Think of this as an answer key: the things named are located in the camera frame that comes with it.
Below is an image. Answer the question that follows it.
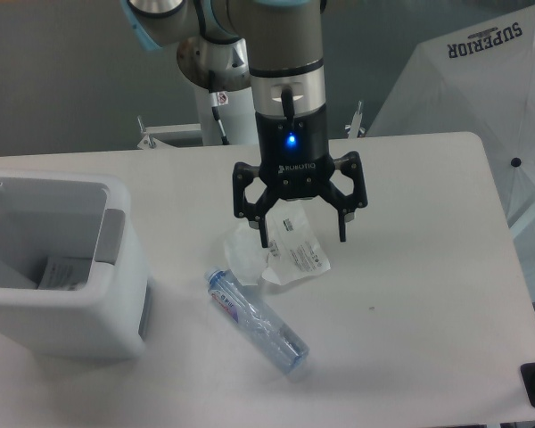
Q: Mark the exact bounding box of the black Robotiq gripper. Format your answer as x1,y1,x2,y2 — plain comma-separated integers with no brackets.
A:
232,106,368,248

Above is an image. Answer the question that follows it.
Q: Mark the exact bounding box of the clear plastic wrapper bag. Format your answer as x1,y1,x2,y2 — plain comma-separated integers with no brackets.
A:
224,202,331,286

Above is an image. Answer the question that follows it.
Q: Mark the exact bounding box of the clear plastic water bottle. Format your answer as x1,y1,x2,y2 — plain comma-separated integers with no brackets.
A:
204,267,310,382

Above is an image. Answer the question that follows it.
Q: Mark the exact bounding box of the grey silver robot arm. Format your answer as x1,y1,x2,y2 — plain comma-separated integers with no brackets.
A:
121,1,368,245

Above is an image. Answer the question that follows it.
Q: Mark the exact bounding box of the white plastic trash can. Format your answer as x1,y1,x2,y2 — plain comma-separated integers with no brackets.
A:
0,169,151,359

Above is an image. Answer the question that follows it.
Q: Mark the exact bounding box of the metal right clamp bolt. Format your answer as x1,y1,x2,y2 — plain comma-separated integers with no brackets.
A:
344,100,366,139

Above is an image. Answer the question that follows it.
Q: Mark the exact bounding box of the white Superior umbrella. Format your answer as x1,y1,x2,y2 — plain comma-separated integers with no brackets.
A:
368,5,535,218

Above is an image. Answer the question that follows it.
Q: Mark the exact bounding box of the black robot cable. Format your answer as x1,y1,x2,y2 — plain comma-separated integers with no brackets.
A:
207,70,231,146

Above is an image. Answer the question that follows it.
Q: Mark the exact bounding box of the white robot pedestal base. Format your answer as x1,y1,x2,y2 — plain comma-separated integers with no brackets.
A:
177,36,259,146

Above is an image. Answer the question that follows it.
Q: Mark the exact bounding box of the white left mounting bracket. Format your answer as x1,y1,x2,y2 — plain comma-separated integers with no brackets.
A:
136,116,202,150

